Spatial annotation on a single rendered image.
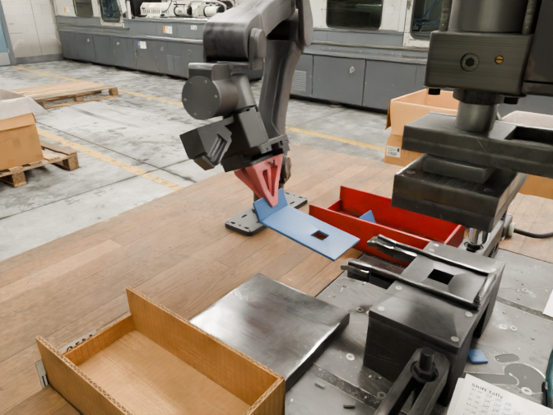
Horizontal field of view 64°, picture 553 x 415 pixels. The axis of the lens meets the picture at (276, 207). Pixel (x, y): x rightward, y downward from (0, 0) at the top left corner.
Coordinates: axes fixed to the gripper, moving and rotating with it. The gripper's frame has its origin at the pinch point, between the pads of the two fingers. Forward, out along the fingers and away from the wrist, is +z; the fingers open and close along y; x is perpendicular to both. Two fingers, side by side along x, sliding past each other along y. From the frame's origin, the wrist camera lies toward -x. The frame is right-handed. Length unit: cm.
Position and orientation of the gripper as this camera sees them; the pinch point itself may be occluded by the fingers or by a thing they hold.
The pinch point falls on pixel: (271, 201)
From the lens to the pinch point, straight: 69.4
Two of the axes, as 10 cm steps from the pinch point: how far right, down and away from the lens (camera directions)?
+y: 7.0, -1.1, -7.0
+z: 3.3, 9.3, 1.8
